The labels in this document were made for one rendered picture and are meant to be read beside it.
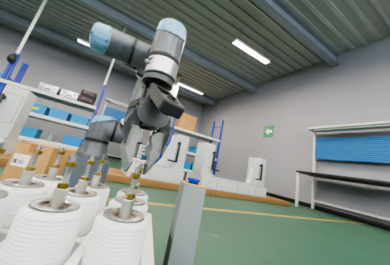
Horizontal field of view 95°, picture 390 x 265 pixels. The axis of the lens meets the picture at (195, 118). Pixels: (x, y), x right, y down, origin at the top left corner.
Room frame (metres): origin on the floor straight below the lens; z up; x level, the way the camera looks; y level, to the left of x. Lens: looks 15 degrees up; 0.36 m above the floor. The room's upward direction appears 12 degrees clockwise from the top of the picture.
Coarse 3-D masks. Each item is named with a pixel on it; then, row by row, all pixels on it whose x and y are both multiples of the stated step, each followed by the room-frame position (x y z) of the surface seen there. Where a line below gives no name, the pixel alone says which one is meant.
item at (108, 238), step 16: (96, 224) 0.35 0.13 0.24; (112, 224) 0.34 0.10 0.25; (128, 224) 0.34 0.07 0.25; (144, 224) 0.37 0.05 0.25; (96, 240) 0.34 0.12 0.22; (112, 240) 0.33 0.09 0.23; (128, 240) 0.34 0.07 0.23; (144, 240) 0.38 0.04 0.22; (96, 256) 0.33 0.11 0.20; (112, 256) 0.33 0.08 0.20; (128, 256) 0.35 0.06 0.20
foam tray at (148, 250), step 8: (104, 208) 0.65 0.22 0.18; (0, 232) 0.39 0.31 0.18; (152, 232) 0.54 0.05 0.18; (0, 240) 0.39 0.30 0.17; (80, 240) 0.42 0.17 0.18; (152, 240) 0.49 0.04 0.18; (0, 248) 0.34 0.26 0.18; (80, 248) 0.39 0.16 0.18; (144, 248) 0.44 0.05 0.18; (152, 248) 0.45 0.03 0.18; (72, 256) 0.36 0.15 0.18; (80, 256) 0.37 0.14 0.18; (144, 256) 0.41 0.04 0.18; (152, 256) 0.42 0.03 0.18; (64, 264) 0.34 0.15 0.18; (72, 264) 0.34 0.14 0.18; (80, 264) 0.38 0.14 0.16; (144, 264) 0.38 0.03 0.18; (152, 264) 0.39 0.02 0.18
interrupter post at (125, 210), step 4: (124, 200) 0.37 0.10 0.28; (128, 200) 0.37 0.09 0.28; (132, 200) 0.37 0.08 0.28; (124, 204) 0.37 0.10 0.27; (128, 204) 0.37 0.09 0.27; (132, 204) 0.38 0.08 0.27; (120, 208) 0.37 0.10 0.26; (124, 208) 0.37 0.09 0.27; (128, 208) 0.37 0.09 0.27; (120, 212) 0.37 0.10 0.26; (124, 212) 0.37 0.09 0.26; (128, 212) 0.37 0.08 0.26; (120, 216) 0.37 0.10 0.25; (124, 216) 0.37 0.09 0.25; (128, 216) 0.37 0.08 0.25
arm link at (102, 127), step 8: (96, 120) 0.92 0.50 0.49; (104, 120) 0.93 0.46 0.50; (112, 120) 0.96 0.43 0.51; (96, 128) 0.92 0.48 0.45; (104, 128) 0.93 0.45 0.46; (112, 128) 0.95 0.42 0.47; (88, 136) 0.93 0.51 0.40; (96, 136) 0.93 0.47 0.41; (104, 136) 0.95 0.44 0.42; (112, 136) 0.96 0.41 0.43
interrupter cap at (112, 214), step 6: (108, 210) 0.38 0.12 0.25; (114, 210) 0.39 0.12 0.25; (132, 210) 0.41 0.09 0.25; (108, 216) 0.35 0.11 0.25; (114, 216) 0.35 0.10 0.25; (132, 216) 0.38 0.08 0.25; (138, 216) 0.38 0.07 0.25; (144, 216) 0.38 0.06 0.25; (120, 222) 0.34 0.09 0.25; (126, 222) 0.35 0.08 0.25; (132, 222) 0.35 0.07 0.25; (138, 222) 0.36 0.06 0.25
